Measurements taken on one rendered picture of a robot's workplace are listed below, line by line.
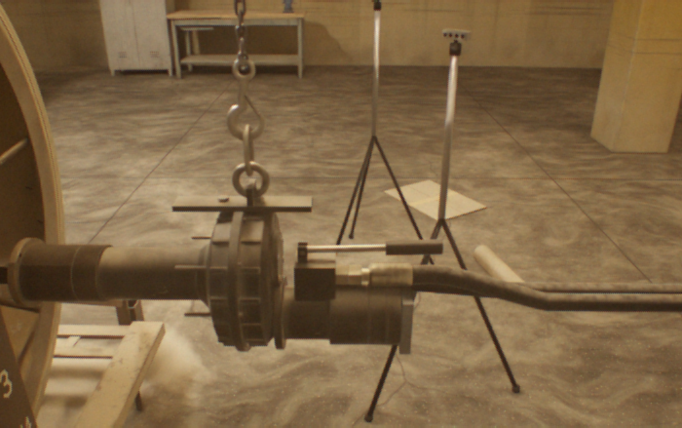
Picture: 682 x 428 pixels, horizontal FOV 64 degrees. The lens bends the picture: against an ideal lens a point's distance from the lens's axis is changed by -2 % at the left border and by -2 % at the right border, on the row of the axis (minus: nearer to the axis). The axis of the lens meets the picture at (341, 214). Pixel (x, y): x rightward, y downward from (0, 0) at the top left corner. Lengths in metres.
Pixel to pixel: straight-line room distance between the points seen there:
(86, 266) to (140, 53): 7.51
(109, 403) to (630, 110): 4.52
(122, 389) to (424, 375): 1.12
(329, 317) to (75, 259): 0.50
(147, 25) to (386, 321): 7.64
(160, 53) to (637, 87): 6.09
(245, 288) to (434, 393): 1.36
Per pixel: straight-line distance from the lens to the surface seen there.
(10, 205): 2.19
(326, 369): 2.31
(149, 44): 8.52
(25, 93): 1.97
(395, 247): 1.07
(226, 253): 1.00
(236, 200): 1.06
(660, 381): 2.57
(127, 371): 2.13
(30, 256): 1.22
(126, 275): 1.14
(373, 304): 1.10
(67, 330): 2.43
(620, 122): 5.28
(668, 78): 5.37
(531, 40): 9.51
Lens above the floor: 1.48
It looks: 24 degrees down
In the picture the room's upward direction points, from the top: straight up
